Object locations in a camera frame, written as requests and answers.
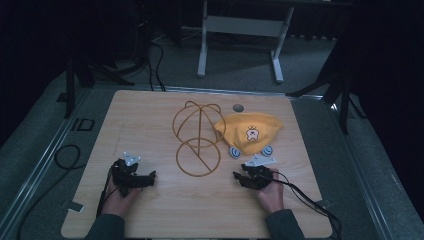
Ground black tripod stand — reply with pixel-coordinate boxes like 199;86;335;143
285;49;368;136
55;43;136;120

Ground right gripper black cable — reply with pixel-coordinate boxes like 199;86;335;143
270;170;343;240

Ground yellow hat with bear print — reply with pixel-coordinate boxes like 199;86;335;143
213;111;284;160

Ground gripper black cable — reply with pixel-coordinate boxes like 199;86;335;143
95;165;118;218
270;170;343;240

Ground gold wire hat stand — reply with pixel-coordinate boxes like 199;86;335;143
171;100;228;178

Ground person's left hand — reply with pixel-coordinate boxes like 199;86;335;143
100;165;141;220

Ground white desk frame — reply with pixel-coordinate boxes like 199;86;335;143
196;0;296;84

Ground black looped floor cable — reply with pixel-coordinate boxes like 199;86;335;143
15;143;83;240

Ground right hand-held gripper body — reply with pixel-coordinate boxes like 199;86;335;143
240;153;278;191

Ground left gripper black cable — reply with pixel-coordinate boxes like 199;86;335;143
95;165;118;218

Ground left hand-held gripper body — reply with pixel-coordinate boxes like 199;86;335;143
110;151;145;198

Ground black hanging cables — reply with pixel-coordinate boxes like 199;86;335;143
131;0;168;93

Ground person's right hand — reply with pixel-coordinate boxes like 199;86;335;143
255;168;285;214

